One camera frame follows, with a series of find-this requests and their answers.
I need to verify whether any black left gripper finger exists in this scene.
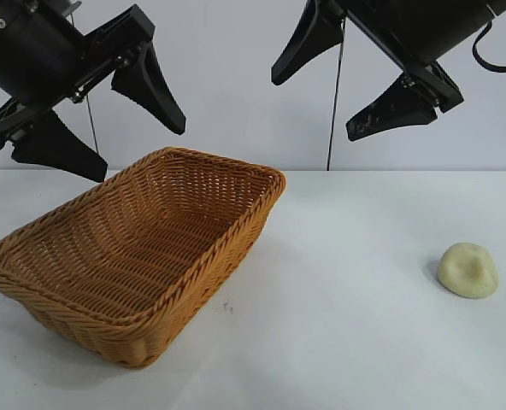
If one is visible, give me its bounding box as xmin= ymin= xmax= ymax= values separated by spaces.
xmin=9 ymin=107 xmax=109 ymax=184
xmin=109 ymin=41 xmax=188 ymax=137

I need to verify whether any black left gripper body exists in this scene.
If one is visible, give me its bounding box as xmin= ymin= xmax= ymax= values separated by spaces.
xmin=0 ymin=0 xmax=156 ymax=151

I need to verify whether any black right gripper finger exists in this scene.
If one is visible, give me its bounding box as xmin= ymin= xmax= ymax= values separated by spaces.
xmin=344 ymin=76 xmax=438 ymax=143
xmin=270 ymin=0 xmax=347 ymax=86

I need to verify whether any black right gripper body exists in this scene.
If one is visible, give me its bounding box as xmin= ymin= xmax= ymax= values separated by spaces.
xmin=327 ymin=0 xmax=506 ymax=114

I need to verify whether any orange woven wicker basket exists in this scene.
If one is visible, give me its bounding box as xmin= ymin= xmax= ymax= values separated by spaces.
xmin=0 ymin=146 xmax=288 ymax=369

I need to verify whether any pale yellow egg yolk pastry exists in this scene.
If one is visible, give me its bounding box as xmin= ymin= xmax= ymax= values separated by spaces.
xmin=436 ymin=241 xmax=500 ymax=300

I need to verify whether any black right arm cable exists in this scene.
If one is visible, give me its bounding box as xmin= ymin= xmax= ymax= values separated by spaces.
xmin=472 ymin=8 xmax=506 ymax=73

